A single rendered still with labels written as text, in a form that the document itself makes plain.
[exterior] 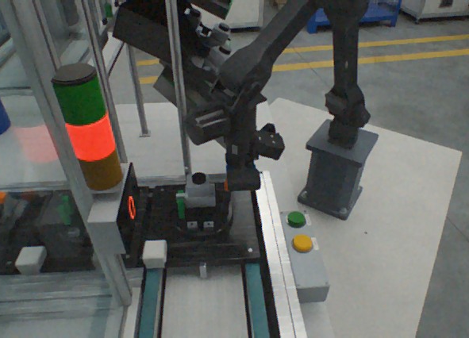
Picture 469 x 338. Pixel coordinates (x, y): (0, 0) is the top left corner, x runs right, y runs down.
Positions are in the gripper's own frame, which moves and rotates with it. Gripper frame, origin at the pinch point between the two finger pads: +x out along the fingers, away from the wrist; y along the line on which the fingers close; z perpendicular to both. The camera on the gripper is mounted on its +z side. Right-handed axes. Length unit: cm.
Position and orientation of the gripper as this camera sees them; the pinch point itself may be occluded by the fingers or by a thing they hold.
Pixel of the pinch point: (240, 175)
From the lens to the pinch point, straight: 75.4
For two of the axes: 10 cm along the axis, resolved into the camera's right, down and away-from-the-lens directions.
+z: 10.0, -0.4, 0.5
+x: 0.0, 7.7, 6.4
